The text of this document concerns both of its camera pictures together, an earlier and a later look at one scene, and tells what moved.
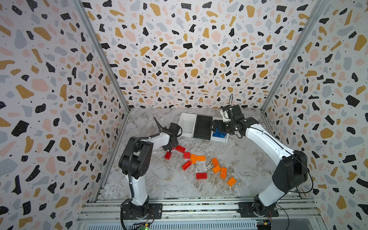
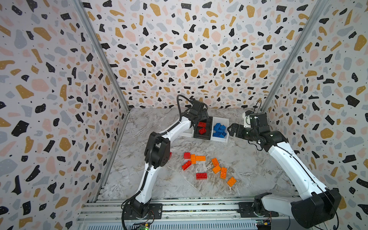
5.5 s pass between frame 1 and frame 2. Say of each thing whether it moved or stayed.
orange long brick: stayed
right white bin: stayed
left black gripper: moved
